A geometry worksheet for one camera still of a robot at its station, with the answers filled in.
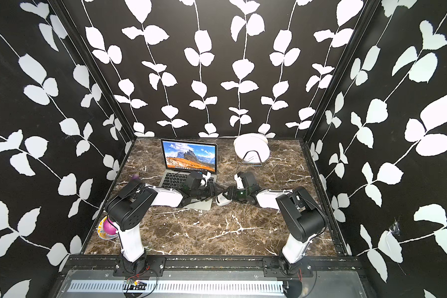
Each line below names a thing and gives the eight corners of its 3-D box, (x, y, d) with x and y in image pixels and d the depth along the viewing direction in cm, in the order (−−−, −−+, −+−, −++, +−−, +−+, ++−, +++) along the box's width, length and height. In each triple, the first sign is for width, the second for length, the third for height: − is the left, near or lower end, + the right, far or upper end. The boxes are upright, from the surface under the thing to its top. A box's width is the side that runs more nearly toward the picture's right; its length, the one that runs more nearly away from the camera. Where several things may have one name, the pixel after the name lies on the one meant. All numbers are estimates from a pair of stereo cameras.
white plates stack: (234, 168, 108) (235, 146, 93) (233, 155, 115) (235, 133, 99) (265, 168, 109) (272, 146, 93) (264, 156, 115) (269, 133, 100)
